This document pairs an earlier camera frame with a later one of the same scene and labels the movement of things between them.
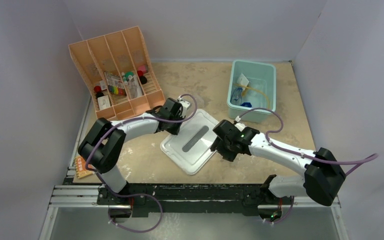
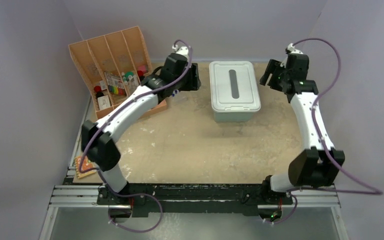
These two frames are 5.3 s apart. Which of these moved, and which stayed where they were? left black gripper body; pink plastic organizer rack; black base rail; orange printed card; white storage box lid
Moved: white storage box lid; left black gripper body
Stayed: orange printed card; pink plastic organizer rack; black base rail
